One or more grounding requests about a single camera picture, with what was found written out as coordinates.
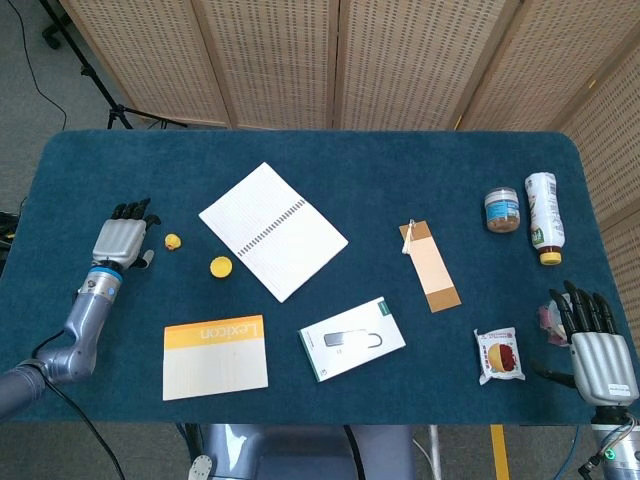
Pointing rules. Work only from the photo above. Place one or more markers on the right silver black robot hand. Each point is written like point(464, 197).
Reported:
point(602, 365)

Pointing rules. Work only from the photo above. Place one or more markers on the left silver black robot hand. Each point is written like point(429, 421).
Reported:
point(120, 240)

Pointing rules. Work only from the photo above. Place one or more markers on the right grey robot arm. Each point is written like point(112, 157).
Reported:
point(622, 450)

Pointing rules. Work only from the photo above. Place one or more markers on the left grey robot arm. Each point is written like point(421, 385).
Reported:
point(85, 320)

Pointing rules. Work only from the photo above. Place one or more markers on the yellow round cap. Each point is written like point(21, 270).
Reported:
point(221, 267)

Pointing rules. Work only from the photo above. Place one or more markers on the pink wrapped item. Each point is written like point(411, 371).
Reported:
point(550, 325)

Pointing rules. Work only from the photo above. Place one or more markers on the white snack packet red print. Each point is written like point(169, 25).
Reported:
point(500, 357)

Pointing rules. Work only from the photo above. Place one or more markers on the black equipment beside table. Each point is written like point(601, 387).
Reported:
point(6, 240)

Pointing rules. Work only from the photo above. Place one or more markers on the black tripod stand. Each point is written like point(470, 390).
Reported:
point(112, 107)

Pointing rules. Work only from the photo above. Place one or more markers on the Lexicon yellow white notepad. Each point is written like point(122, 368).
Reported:
point(215, 367)

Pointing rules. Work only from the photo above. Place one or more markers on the open white spiral notebook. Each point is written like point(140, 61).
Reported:
point(280, 235)

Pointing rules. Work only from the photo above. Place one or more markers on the white sauce bottle yellow cap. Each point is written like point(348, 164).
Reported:
point(545, 215)

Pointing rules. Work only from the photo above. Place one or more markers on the glass jar with blue label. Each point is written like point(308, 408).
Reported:
point(501, 212)

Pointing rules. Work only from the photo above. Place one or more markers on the white table leg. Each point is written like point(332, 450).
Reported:
point(434, 452)

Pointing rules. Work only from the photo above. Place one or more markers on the brown cardboard bookmark with tassel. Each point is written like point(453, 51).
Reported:
point(432, 270)

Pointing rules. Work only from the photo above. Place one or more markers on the dark blue tablecloth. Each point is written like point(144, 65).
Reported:
point(320, 150)

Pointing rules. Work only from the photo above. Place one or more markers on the woven wicker folding screen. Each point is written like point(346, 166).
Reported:
point(280, 60)

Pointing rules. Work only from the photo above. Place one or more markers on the white USB hub box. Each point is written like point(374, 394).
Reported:
point(350, 342)

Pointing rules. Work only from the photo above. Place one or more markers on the grey robot torso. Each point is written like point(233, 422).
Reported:
point(300, 452)

